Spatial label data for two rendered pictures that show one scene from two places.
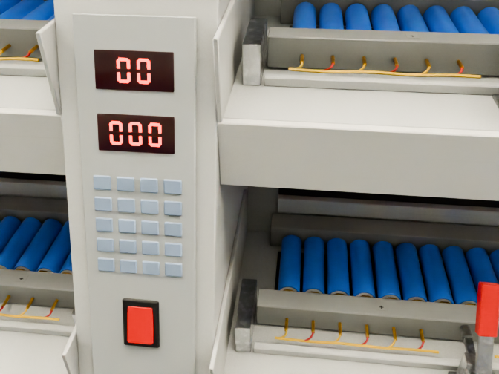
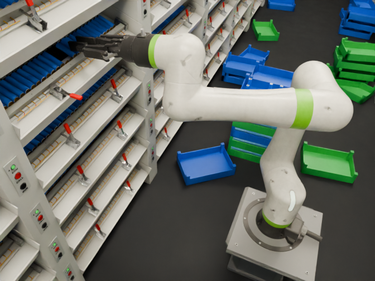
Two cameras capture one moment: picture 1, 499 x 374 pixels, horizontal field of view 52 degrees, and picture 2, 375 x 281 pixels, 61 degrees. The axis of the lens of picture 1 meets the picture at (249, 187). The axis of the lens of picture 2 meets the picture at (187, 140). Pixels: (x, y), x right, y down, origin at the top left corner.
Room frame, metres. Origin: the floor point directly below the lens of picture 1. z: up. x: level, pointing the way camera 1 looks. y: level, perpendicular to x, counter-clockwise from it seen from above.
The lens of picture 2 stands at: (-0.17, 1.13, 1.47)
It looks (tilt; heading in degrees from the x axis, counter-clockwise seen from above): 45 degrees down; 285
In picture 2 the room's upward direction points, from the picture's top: 3 degrees clockwise
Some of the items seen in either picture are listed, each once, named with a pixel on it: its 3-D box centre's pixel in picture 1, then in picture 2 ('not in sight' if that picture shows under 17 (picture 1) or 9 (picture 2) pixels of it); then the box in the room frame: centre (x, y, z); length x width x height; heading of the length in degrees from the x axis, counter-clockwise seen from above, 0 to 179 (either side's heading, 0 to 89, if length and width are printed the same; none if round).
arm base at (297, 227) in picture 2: not in sight; (288, 225); (-0.41, 0.36, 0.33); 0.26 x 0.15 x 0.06; 165
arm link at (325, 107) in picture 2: not in sight; (319, 109); (-0.35, 0.33, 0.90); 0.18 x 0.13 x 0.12; 18
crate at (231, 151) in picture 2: not in sight; (254, 145); (-0.21, -0.36, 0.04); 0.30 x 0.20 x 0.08; 177
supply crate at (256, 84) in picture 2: not in sight; (268, 94); (-0.21, -0.36, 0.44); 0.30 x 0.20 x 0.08; 177
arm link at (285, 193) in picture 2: not in sight; (282, 198); (-0.35, 0.33, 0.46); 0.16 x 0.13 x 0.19; 108
